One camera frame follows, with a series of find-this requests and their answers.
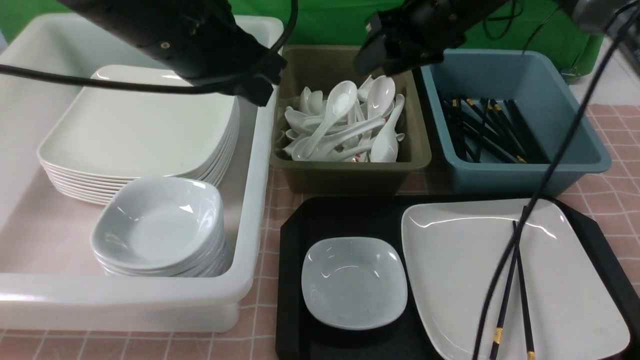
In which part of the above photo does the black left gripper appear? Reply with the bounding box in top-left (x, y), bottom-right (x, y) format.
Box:
top-left (185, 30), bottom-right (288, 106)

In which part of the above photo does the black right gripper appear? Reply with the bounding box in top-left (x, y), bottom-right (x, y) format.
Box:
top-left (353, 0), bottom-right (501, 76)

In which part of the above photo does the white ceramic soup spoon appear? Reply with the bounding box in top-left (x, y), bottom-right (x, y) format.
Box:
top-left (301, 80), bottom-right (358, 158)

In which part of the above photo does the large white square plate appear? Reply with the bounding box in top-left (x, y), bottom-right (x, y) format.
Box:
top-left (401, 198), bottom-right (631, 360)

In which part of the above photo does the small grey-white square bowl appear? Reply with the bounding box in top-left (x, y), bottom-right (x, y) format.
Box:
top-left (301, 236), bottom-right (409, 331)

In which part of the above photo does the black chopstick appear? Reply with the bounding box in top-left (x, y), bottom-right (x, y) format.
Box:
top-left (511, 245), bottom-right (537, 360)
top-left (489, 235), bottom-right (521, 360)

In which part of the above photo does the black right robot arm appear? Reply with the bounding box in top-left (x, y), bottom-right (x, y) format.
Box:
top-left (354, 0), bottom-right (640, 76)

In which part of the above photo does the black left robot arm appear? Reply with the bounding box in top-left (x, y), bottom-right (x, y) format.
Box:
top-left (61, 0), bottom-right (287, 107)

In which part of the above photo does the green backdrop cloth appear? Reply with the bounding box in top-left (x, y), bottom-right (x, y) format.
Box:
top-left (0, 0), bottom-right (603, 76)

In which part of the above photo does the pile of white spoons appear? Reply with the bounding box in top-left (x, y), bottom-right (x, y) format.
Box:
top-left (282, 75), bottom-right (406, 163)

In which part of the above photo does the pile of black chopsticks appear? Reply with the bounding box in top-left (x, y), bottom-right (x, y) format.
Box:
top-left (439, 95), bottom-right (551, 164)

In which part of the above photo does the blue chopstick bin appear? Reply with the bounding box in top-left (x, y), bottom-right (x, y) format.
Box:
top-left (419, 48), bottom-right (579, 195)

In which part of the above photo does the stack of white plates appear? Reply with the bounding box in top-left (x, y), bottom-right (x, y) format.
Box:
top-left (38, 88), bottom-right (240, 205)

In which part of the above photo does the stack of white bowls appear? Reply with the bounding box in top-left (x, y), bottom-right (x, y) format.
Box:
top-left (90, 177), bottom-right (233, 278)

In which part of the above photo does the pink checkered tablecloth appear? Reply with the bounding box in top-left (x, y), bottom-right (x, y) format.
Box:
top-left (0, 104), bottom-right (640, 360)

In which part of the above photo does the large white plastic tub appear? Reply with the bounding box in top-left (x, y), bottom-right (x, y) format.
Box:
top-left (0, 13), bottom-right (284, 334)

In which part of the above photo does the black serving tray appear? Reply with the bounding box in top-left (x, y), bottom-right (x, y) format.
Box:
top-left (275, 194), bottom-right (639, 360)

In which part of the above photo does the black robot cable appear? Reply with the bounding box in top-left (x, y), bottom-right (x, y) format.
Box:
top-left (472, 5), bottom-right (640, 360)

